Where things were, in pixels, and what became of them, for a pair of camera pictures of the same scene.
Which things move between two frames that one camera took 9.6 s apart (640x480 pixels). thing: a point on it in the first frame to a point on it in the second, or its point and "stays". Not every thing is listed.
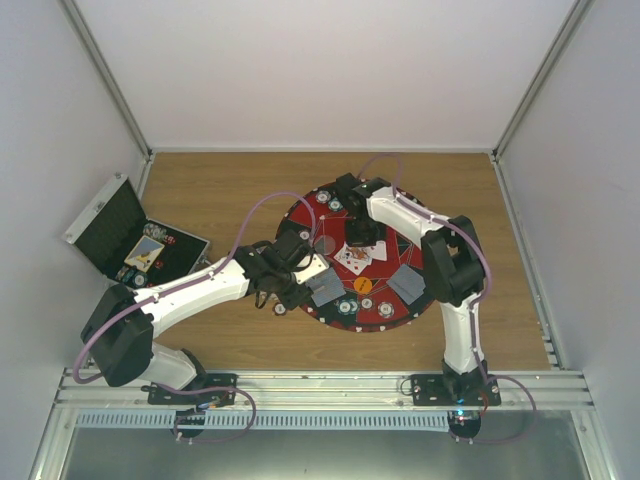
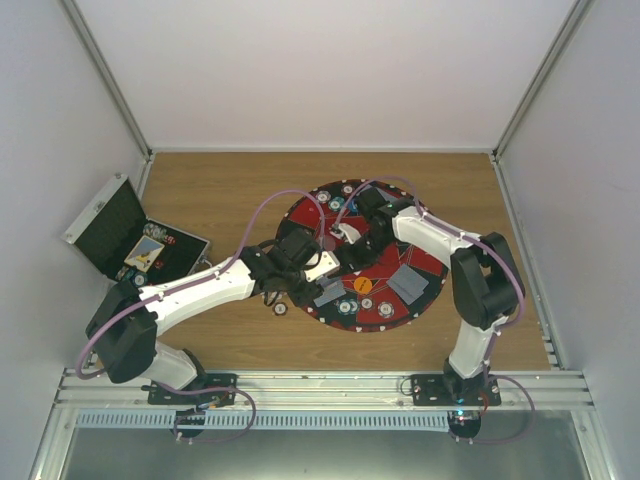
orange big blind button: [362, 285] stays
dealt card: [325, 287] stays
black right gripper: [352, 240] to [345, 254]
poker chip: [279, 309] stays
